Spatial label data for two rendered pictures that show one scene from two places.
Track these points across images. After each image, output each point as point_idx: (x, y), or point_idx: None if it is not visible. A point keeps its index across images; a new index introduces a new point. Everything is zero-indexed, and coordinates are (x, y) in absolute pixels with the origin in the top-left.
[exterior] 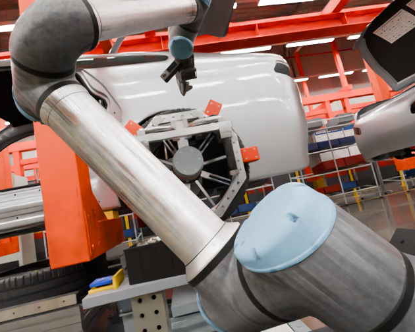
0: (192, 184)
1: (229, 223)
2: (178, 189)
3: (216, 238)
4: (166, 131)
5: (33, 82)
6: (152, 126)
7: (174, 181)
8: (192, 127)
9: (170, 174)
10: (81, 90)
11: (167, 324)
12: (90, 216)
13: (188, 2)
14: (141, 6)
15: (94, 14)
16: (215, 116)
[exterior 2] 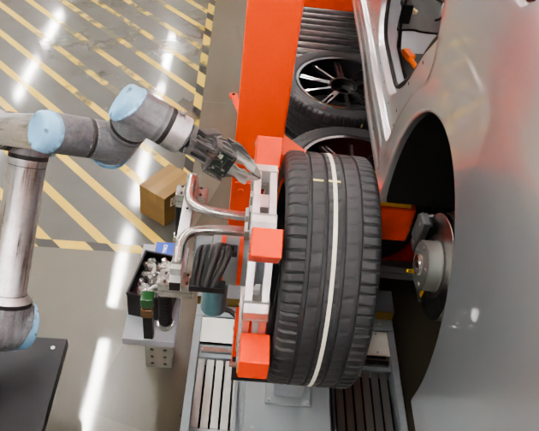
0: (434, 299)
1: None
2: None
3: None
4: (182, 207)
5: None
6: (187, 185)
7: None
8: (177, 233)
9: (0, 250)
10: (11, 162)
11: None
12: (242, 191)
13: (27, 140)
14: None
15: None
16: (173, 256)
